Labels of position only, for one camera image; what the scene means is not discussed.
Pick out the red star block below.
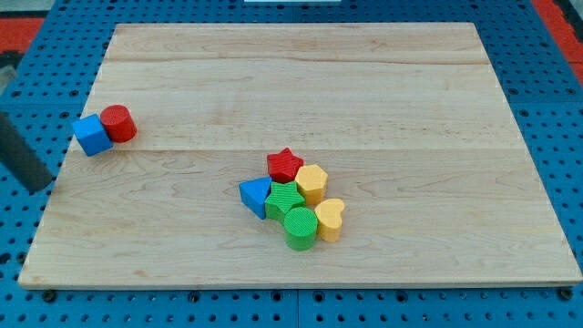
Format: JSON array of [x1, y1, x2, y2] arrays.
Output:
[[267, 148, 304, 183]]

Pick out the green star block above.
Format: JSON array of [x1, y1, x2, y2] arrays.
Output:
[[264, 180, 305, 224]]

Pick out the yellow hexagon block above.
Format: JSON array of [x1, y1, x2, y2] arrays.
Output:
[[295, 164, 328, 205]]

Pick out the blue triangle block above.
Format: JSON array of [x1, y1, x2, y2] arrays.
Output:
[[239, 177, 272, 220]]

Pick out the green cylinder block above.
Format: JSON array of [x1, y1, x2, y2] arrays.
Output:
[[283, 207, 318, 251]]

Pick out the yellow heart block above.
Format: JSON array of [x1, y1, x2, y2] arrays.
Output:
[[314, 199, 345, 242]]

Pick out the wooden board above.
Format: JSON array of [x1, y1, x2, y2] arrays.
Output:
[[18, 23, 582, 290]]

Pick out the red cylinder block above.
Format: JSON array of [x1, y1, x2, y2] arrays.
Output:
[[99, 105, 138, 143]]

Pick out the blue cube block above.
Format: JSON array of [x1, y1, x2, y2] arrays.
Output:
[[72, 114, 113, 157]]

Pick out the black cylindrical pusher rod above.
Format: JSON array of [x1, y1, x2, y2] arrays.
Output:
[[1, 113, 52, 192]]

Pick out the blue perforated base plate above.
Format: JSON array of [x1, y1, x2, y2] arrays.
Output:
[[1, 0, 582, 327]]

